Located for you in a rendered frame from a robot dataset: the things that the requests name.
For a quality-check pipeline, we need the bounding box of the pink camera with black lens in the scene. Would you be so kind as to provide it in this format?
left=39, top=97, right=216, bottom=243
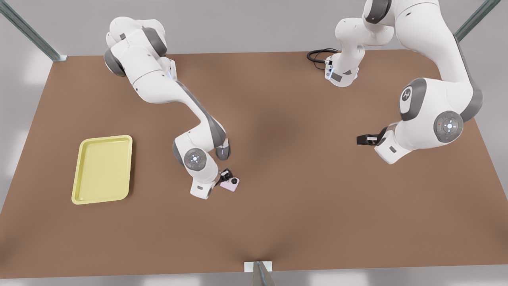
left=220, top=177, right=240, bottom=193

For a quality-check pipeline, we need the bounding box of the yellow rectangular tray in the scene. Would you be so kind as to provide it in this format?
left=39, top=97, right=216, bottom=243
left=71, top=135, right=133, bottom=205

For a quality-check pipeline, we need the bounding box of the black cable loop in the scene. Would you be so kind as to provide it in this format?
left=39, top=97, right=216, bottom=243
left=307, top=48, right=339, bottom=71

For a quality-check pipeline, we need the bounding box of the silver frame post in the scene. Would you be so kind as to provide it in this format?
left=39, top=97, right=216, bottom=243
left=455, top=0, right=501, bottom=42
left=244, top=261, right=276, bottom=286
left=0, top=0, right=68, bottom=62

